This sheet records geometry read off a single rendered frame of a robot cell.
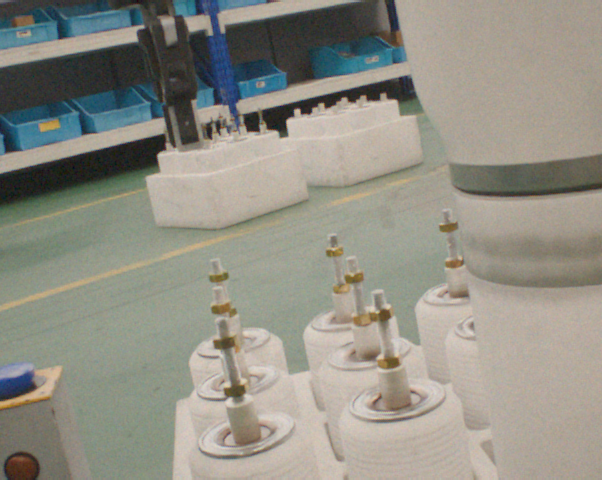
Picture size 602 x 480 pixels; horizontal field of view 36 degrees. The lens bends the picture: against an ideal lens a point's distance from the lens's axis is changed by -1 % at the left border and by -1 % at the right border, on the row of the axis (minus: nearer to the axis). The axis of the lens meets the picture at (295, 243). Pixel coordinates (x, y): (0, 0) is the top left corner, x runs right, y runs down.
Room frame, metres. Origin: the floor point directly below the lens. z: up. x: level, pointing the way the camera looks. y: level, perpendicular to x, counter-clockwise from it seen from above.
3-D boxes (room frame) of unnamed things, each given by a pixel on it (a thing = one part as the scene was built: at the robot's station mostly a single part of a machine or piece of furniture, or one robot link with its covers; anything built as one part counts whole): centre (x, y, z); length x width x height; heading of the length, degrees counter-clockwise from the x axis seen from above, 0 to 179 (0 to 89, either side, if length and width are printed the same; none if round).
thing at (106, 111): (5.54, 0.94, 0.36); 0.50 x 0.38 x 0.21; 32
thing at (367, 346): (0.79, -0.05, 0.26); 0.02 x 0.02 x 0.03
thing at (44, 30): (5.34, 1.31, 0.89); 0.50 x 0.38 x 0.21; 32
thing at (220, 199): (3.22, 0.20, 0.09); 0.39 x 0.39 x 0.18; 38
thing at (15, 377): (0.70, 0.24, 0.32); 0.04 x 0.04 x 0.02
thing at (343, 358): (0.79, -0.05, 0.25); 0.08 x 0.08 x 0.01
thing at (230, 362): (0.67, 0.06, 0.31); 0.01 x 0.01 x 0.08; 76
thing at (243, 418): (0.67, 0.06, 0.26); 0.02 x 0.02 x 0.03
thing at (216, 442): (0.67, 0.06, 0.25); 0.08 x 0.08 x 0.01
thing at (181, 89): (0.74, 0.06, 0.49); 0.03 x 0.01 x 0.05; 10
